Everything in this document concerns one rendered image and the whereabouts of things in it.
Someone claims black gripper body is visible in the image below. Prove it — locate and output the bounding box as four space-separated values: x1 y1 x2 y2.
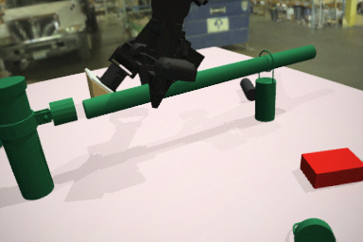
130 19 198 82

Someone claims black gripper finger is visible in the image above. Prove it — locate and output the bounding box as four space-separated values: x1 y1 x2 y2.
134 60 154 85
147 71 177 109

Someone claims red rectangular block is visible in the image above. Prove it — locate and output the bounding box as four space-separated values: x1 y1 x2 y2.
301 148 363 189

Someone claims green cup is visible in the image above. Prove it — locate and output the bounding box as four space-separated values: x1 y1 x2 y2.
0 97 78 140

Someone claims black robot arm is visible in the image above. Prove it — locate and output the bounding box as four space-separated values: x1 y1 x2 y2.
96 0 209 92

